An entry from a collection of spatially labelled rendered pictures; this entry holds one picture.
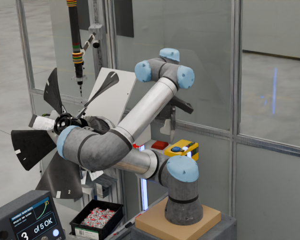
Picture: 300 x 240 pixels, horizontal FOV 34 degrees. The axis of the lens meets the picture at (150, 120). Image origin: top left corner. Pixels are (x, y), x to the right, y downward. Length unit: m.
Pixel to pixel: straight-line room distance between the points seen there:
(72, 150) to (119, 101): 1.09
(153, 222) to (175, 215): 0.09
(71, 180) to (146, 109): 0.89
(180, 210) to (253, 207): 1.08
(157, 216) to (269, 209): 1.05
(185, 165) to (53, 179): 0.79
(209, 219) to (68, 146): 0.65
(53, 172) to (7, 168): 2.55
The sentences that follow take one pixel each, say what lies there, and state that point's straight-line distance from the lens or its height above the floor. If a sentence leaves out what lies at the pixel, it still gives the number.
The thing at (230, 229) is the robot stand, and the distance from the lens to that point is 1.99.
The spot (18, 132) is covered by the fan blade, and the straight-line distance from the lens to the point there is 2.61.
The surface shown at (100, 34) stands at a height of 1.54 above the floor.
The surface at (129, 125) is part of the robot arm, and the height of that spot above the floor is 1.51.
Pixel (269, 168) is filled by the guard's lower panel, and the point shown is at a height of 0.85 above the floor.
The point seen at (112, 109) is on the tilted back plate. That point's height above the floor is 1.19.
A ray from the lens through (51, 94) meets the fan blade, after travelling 2.64.
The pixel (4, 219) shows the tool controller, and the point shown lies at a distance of 1.66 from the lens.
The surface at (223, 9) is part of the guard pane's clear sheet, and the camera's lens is 2.61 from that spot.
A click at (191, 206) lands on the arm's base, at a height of 1.11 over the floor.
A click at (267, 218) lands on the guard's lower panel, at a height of 0.54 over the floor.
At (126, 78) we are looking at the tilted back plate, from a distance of 2.67.
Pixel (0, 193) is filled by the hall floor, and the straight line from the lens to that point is 4.51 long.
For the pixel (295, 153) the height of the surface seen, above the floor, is 0.98.
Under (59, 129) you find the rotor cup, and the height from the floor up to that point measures 1.20.
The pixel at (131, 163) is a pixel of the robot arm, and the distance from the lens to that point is 1.78.
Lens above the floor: 2.09
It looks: 22 degrees down
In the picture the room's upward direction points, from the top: 3 degrees counter-clockwise
